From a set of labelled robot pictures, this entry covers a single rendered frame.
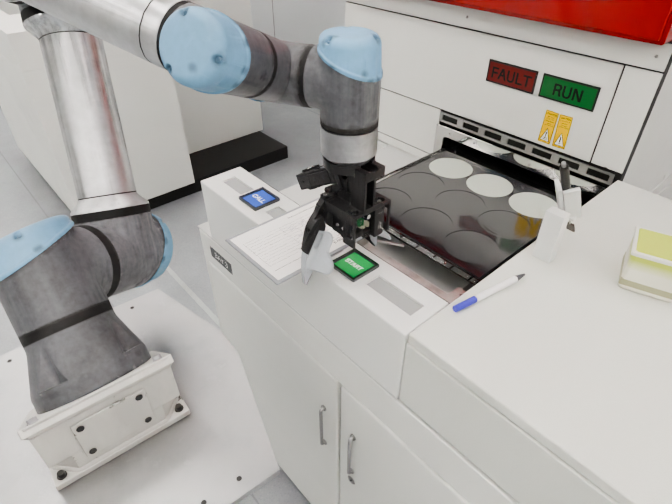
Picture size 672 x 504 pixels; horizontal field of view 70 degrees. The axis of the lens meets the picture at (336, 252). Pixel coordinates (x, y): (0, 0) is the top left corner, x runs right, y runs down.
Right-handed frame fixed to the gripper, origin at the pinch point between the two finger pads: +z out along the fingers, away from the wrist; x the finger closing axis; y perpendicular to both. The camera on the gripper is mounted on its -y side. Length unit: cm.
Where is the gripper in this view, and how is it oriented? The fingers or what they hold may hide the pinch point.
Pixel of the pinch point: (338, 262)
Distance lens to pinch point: 78.3
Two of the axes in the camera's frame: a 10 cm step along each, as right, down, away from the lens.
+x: 7.5, -4.1, 5.2
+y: 6.6, 4.6, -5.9
